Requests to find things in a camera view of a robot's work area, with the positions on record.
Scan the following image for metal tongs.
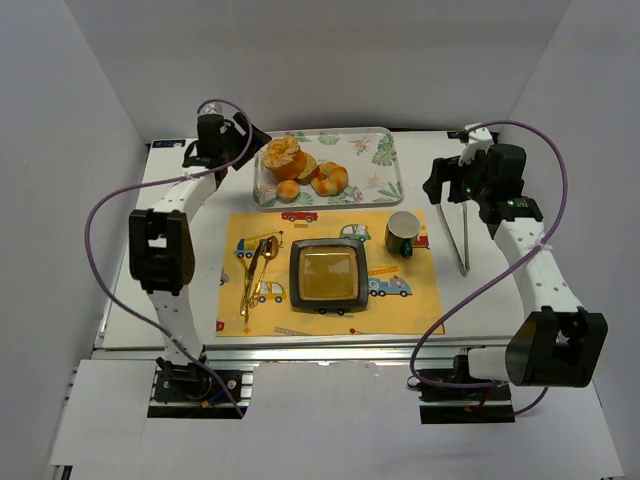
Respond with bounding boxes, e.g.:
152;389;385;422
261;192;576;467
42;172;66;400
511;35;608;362
435;203;470;277

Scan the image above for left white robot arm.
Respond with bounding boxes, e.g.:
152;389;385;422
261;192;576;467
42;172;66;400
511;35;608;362
129;113;272;365

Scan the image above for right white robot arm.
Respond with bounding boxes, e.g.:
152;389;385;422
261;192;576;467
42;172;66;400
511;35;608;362
416;122;608;390

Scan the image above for large orange bread roll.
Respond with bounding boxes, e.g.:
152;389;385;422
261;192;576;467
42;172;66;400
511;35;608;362
262;136;318;182

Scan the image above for small round bread bun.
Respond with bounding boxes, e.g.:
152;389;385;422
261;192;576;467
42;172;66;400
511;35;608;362
276;180;300;203

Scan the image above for green mug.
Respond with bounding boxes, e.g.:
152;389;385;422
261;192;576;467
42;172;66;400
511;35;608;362
384;211;421;260

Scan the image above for gold fork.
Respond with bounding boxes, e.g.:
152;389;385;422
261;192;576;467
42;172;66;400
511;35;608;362
242;240;265;322

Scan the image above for gold spoon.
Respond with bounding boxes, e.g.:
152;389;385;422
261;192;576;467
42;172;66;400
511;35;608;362
240;235;280;319

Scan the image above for black square plate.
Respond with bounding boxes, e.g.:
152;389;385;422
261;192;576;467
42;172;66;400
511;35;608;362
289;238;368;316

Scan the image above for yellow vehicle print placemat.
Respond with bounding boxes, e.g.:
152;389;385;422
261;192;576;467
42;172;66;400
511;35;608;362
216;210;442;337

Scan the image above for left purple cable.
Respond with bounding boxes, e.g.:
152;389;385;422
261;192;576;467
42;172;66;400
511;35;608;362
84;99;253;419

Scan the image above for purple cable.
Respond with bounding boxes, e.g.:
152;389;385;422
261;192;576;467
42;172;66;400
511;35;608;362
408;119;569;419
84;99;253;419

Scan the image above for ring shaped bread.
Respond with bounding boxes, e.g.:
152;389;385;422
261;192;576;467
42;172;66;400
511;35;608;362
311;162;349;196

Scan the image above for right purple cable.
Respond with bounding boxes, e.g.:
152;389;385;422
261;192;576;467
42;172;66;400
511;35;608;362
408;119;569;419

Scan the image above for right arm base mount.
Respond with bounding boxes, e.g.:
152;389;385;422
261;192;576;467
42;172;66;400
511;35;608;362
407;346;515;425

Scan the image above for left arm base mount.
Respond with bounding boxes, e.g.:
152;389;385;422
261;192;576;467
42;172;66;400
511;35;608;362
147;357;247;420

